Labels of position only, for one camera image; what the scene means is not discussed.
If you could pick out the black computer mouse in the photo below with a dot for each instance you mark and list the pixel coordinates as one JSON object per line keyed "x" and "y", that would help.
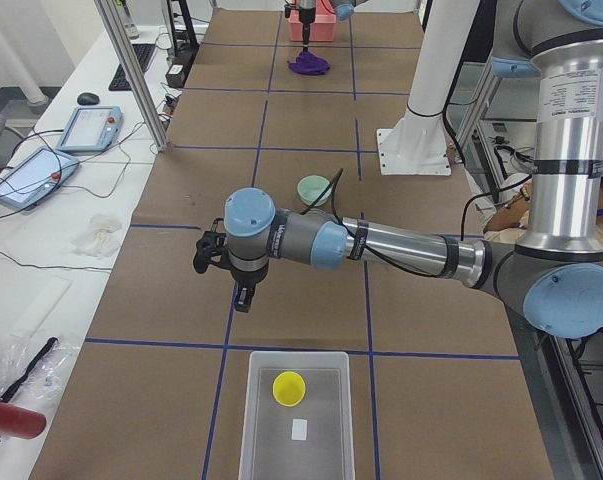
{"x": 88, "y": 99}

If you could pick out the pink plastic bin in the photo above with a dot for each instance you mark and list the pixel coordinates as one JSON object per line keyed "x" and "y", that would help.
{"x": 321, "y": 30}

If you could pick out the teach pendant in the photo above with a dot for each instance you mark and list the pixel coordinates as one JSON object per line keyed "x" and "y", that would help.
{"x": 36, "y": 177}
{"x": 90, "y": 129}

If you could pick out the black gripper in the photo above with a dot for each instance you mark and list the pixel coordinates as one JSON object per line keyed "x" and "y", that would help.
{"x": 306, "y": 17}
{"x": 248, "y": 277}

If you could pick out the translucent plastic box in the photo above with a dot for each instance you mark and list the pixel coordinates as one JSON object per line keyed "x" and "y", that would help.
{"x": 267, "y": 451}

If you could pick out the clear plastic bag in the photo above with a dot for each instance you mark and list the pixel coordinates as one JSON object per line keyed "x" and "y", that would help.
{"x": 35, "y": 370}

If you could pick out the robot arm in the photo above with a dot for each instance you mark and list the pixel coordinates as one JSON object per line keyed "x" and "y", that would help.
{"x": 542, "y": 255}
{"x": 343, "y": 10}

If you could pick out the yellow plastic cup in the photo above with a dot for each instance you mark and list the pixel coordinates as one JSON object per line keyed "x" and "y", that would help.
{"x": 289, "y": 388}

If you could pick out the white flat strip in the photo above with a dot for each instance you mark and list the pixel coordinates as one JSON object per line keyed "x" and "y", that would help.
{"x": 35, "y": 314}

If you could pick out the teach pendant near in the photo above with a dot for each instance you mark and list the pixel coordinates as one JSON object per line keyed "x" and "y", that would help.
{"x": 36, "y": 177}

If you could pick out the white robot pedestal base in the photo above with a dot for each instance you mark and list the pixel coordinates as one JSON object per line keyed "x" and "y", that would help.
{"x": 416, "y": 145}

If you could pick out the crumpled white tissue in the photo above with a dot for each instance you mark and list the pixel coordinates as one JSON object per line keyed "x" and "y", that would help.
{"x": 99, "y": 240}

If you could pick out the white label in box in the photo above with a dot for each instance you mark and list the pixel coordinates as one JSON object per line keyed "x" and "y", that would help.
{"x": 299, "y": 429}

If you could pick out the purple cloth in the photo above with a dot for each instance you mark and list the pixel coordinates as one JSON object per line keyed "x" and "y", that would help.
{"x": 309, "y": 64}

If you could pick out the red cylinder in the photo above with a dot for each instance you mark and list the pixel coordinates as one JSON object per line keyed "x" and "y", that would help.
{"x": 19, "y": 422}

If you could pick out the teach pendant far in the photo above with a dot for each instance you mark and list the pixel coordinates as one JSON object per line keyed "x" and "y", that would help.
{"x": 90, "y": 129}

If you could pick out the mint green bowl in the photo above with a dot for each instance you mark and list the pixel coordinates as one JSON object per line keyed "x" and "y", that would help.
{"x": 314, "y": 190}

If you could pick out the aluminium frame post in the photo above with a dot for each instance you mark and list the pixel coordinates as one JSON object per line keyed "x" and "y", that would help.
{"x": 128, "y": 60}

